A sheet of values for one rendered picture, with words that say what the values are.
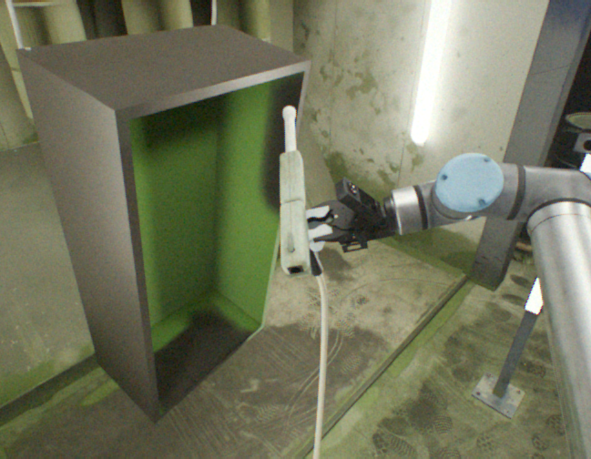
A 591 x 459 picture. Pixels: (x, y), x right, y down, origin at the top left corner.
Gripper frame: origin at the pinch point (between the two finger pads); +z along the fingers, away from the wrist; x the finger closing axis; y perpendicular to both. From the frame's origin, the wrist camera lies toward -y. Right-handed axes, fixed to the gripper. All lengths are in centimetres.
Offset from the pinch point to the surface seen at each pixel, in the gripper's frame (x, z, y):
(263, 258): 42, 29, 66
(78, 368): 29, 143, 107
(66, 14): 127, 86, -13
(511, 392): 7, -67, 176
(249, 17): 188, 25, 36
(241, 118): 65, 19, 16
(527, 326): 21, -73, 128
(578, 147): 50, -89, 52
